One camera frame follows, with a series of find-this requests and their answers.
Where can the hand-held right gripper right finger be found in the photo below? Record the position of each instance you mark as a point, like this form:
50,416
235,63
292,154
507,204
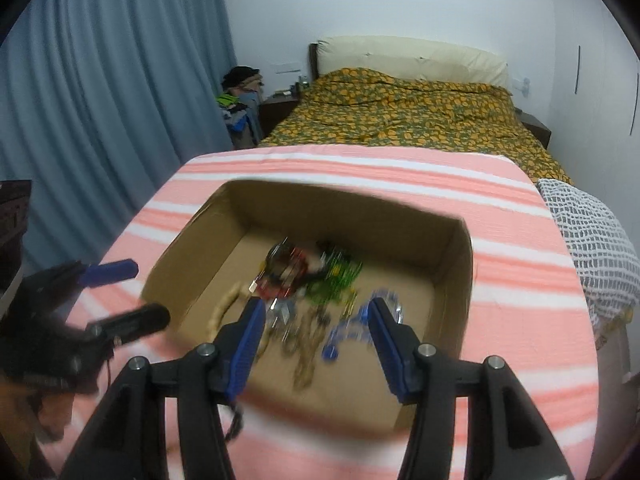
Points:
392,355

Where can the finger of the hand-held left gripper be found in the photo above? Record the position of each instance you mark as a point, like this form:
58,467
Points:
135,320
112,270

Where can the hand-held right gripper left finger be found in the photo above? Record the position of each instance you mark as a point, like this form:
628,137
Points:
245,355

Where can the gold bangle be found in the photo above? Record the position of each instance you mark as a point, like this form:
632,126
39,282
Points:
225,305

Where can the printed cardboard box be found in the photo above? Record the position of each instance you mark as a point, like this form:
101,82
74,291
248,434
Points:
380,220

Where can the person's left forearm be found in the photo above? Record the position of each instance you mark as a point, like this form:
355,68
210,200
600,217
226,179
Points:
50,410

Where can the pink and white striped blanket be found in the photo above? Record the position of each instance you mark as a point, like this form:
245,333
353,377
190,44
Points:
520,280

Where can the blue curtain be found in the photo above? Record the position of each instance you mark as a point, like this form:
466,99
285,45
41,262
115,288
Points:
125,85

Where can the pile of dark clothes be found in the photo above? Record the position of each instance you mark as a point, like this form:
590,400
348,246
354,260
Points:
240,105

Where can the dark wooden nightstand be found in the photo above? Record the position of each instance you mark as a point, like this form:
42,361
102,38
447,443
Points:
537,127
277,112

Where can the grey and white checked blanket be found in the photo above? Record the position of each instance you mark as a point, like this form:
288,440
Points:
590,240

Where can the yellow floral bedsheet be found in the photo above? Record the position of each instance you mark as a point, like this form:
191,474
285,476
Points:
400,115

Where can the small green jar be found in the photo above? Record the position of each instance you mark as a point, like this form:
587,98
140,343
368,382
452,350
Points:
303,84

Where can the dark wooden headboard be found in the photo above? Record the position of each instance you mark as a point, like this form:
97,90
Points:
313,60

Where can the cream pillow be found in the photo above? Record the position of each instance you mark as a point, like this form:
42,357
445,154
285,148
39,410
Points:
410,62

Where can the white wardrobe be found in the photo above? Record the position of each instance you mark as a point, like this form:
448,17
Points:
600,85

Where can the white wall socket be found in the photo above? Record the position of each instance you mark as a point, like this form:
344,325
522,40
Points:
522,86

